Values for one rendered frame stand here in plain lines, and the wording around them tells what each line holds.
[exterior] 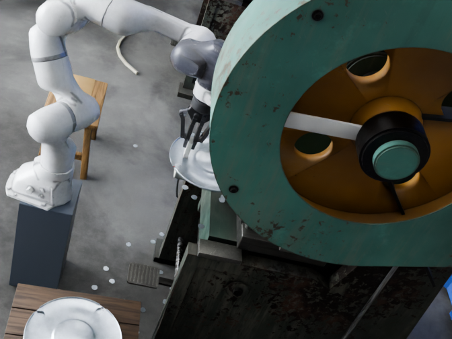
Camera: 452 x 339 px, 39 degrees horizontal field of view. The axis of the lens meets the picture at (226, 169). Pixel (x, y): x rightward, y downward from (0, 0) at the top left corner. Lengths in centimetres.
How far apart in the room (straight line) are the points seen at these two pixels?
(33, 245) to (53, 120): 57
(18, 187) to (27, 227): 16
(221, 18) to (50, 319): 201
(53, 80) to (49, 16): 21
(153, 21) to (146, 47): 213
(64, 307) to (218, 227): 54
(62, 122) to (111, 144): 125
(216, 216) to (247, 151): 69
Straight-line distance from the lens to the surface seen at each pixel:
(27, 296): 215
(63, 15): 191
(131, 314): 216
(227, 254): 202
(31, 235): 237
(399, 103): 149
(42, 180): 222
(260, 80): 134
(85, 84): 305
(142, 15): 192
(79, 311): 210
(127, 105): 354
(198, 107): 192
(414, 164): 145
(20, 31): 397
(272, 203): 157
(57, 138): 205
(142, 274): 251
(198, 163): 206
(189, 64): 184
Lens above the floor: 209
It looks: 39 degrees down
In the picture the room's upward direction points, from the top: 22 degrees clockwise
